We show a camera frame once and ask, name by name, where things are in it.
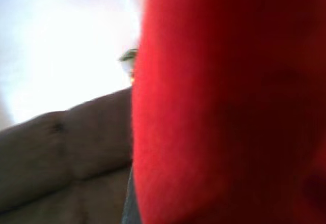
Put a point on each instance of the red pillow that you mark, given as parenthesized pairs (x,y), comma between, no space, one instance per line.
(216,107)

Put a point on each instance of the dark grey fabric sofa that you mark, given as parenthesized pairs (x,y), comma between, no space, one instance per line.
(63,163)

